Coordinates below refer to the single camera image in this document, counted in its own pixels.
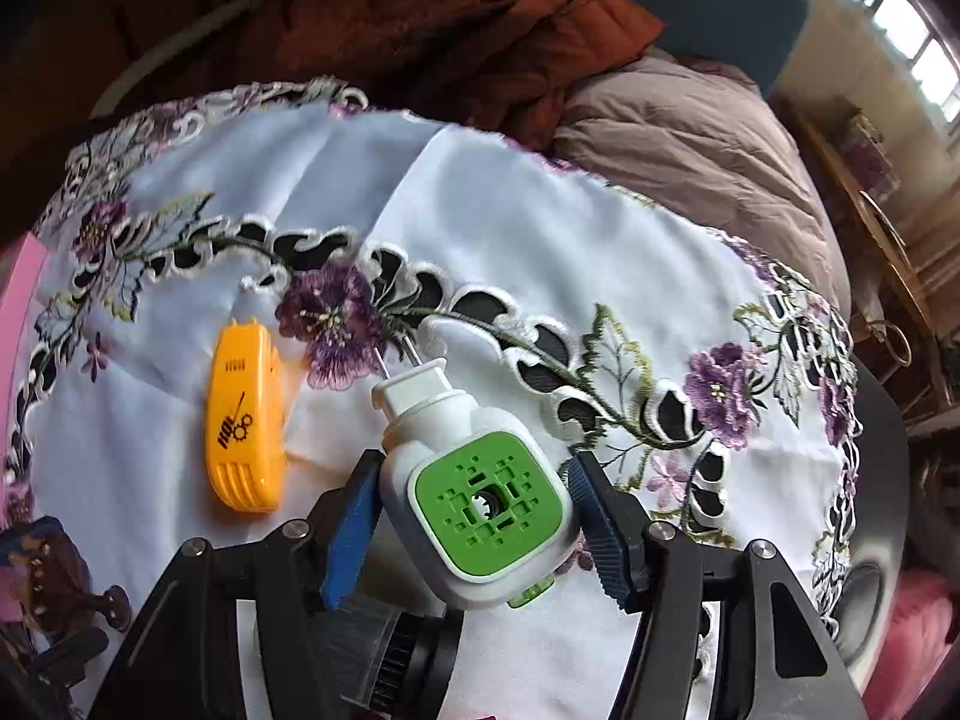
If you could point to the pink white tray box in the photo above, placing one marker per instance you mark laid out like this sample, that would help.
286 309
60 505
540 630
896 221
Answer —
22 263

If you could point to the white green square device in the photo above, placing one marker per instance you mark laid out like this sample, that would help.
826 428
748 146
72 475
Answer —
480 510

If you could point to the grey black cylinder part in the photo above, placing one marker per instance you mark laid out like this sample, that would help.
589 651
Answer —
387 661

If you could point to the yellow plastic device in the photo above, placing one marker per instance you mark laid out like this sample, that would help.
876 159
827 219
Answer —
244 457

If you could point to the white floral embroidered tablecloth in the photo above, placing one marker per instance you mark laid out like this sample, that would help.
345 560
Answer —
714 376

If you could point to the purple box on shelf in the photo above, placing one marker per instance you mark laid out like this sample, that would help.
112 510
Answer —
862 148

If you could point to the beige pink duvet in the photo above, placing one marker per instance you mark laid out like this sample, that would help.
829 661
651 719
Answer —
698 137

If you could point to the rust brown quilted jacket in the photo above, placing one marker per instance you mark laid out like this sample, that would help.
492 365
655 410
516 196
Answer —
504 66

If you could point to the brown studded round part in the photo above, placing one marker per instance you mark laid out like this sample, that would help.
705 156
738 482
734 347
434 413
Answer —
52 583

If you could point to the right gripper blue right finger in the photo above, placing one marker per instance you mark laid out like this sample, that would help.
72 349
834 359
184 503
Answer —
613 523

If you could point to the wooden side shelf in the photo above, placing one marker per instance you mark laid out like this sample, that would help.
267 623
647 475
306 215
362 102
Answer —
890 320

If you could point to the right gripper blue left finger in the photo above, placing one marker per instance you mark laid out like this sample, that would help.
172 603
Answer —
348 518

